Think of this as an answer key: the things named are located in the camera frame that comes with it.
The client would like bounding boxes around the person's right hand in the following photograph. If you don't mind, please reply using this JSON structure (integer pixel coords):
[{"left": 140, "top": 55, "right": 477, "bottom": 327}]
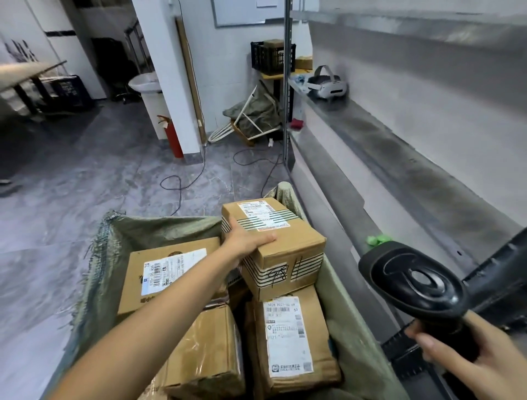
[{"left": 405, "top": 311, "right": 527, "bottom": 400}]

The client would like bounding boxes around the person's left hand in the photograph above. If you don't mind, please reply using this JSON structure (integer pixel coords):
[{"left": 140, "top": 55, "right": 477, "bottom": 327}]
[{"left": 220, "top": 216, "right": 277, "bottom": 271}]

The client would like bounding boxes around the box with striped tape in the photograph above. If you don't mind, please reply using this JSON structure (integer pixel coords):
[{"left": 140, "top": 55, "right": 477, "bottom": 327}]
[{"left": 221, "top": 197, "right": 327, "bottom": 302}]

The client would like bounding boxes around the black barcode scanner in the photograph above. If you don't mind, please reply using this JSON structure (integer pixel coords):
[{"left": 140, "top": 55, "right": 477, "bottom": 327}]
[{"left": 358, "top": 241, "right": 480, "bottom": 363}]

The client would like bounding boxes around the person's left forearm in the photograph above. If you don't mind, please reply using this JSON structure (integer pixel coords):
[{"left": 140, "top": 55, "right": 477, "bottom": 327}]
[{"left": 47, "top": 247, "right": 239, "bottom": 400}]

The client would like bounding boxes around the metal shelving rack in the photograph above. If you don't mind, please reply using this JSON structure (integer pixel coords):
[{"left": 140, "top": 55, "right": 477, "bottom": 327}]
[{"left": 282, "top": 0, "right": 527, "bottom": 400}]

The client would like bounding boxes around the brown wooden stick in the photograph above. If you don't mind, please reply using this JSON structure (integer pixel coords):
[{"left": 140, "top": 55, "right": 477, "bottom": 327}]
[{"left": 231, "top": 121, "right": 255, "bottom": 147}]

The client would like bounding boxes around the red fire extinguisher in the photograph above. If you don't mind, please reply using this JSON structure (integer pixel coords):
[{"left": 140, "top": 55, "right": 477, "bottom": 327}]
[{"left": 157, "top": 115, "right": 184, "bottom": 159}]

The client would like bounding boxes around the long wooden batten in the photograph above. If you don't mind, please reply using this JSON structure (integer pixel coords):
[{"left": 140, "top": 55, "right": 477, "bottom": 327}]
[{"left": 175, "top": 16, "right": 208, "bottom": 145}]

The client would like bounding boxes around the yellow wooden stand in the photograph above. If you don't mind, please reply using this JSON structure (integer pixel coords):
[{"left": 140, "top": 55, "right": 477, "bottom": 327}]
[{"left": 261, "top": 72, "right": 307, "bottom": 120}]

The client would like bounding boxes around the white VR headset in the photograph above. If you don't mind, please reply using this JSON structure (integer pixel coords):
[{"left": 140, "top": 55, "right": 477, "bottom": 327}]
[{"left": 304, "top": 65, "right": 349, "bottom": 101}]

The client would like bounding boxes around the black plastic crate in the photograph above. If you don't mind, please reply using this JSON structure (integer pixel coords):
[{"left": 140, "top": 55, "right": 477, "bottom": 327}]
[
  {"left": 41, "top": 75, "right": 94, "bottom": 112},
  {"left": 250, "top": 40, "right": 296, "bottom": 76}
]

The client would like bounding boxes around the black office chair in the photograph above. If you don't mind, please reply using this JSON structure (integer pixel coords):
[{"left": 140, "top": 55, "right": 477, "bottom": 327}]
[{"left": 92, "top": 37, "right": 141, "bottom": 104}]

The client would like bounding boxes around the metal stair railing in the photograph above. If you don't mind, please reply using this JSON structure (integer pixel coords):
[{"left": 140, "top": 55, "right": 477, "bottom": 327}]
[{"left": 123, "top": 18, "right": 155, "bottom": 73}]

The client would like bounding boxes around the black floor stand base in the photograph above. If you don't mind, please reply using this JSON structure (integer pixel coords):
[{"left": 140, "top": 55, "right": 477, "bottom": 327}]
[{"left": 0, "top": 179, "right": 24, "bottom": 197}]

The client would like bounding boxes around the white floor air conditioner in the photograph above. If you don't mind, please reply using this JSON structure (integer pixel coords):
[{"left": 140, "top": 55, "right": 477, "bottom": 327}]
[{"left": 24, "top": 0, "right": 108, "bottom": 99}]

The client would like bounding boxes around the light wooden table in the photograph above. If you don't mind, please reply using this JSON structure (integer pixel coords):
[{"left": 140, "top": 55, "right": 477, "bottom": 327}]
[{"left": 0, "top": 60, "right": 68, "bottom": 116}]

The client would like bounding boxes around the black floor cable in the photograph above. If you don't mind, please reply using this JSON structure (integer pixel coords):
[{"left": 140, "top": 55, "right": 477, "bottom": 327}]
[
  {"left": 159, "top": 144, "right": 206, "bottom": 217},
  {"left": 232, "top": 147, "right": 285, "bottom": 197}
]

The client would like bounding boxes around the white metal folding frame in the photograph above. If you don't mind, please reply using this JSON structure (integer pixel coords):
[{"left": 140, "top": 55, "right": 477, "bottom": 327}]
[{"left": 208, "top": 84, "right": 283, "bottom": 145}]

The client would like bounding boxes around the white wall board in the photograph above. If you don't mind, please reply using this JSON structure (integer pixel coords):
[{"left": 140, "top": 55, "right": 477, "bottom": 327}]
[{"left": 210, "top": 0, "right": 287, "bottom": 29}]

